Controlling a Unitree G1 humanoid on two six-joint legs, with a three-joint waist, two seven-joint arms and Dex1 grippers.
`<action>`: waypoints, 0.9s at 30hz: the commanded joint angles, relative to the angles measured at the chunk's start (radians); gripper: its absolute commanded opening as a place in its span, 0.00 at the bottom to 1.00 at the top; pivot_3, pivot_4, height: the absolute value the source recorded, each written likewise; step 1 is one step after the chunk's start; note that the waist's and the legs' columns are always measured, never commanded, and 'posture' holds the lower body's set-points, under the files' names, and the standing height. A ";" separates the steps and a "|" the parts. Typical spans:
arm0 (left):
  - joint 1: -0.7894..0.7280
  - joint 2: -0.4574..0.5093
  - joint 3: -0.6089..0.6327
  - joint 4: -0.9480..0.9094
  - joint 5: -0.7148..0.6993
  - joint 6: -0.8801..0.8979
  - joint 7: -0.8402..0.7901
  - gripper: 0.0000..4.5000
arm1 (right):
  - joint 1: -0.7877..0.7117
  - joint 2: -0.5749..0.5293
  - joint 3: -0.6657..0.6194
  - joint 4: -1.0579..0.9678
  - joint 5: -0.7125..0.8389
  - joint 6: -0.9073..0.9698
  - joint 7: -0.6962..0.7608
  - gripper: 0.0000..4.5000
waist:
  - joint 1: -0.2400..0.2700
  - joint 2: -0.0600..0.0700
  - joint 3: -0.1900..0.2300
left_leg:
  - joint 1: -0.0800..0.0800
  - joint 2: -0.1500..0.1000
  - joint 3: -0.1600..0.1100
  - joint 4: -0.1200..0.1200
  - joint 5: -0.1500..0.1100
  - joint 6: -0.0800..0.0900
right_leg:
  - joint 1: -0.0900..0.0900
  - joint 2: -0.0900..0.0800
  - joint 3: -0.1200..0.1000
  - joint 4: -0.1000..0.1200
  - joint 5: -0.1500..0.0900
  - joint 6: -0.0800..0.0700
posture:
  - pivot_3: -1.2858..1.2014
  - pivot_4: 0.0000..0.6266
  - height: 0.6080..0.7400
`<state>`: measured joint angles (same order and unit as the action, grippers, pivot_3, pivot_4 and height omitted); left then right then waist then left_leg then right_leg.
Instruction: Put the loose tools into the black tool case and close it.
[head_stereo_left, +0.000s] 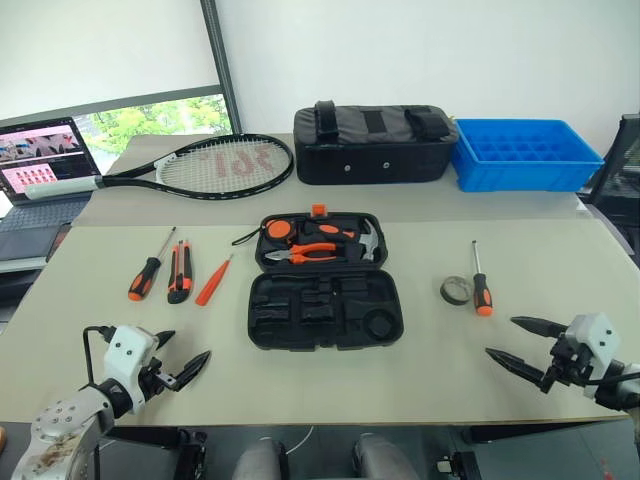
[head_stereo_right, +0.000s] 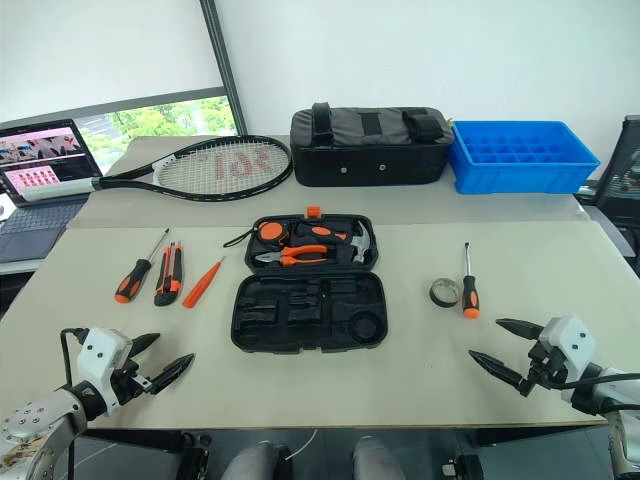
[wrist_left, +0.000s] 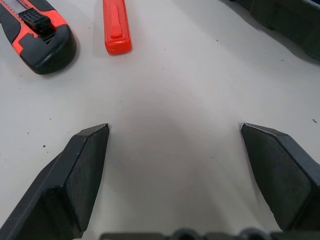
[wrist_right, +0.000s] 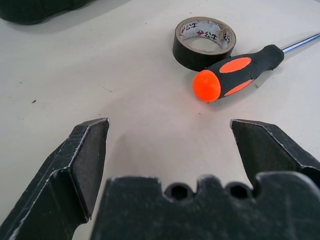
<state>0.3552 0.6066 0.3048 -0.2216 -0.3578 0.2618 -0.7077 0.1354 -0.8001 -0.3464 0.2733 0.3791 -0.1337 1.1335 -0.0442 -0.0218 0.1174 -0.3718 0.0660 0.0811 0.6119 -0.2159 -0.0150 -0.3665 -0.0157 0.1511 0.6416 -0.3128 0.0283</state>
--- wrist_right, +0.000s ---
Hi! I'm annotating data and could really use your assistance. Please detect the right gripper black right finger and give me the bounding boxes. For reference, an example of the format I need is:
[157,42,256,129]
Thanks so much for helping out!
[229,118,320,188]

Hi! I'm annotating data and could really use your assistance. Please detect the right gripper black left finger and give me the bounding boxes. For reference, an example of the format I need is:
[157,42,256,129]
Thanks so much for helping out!
[0,117,111,240]

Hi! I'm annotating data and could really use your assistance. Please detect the black orange handled screwdriver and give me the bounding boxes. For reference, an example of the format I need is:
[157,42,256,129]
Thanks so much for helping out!
[191,32,320,103]

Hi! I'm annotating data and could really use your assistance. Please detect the black electrical tape roll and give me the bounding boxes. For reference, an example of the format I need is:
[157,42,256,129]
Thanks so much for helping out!
[172,16,237,72]

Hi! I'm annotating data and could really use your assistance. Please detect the black plastic toolbox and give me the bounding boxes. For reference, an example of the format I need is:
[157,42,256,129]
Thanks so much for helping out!
[0,0,98,26]

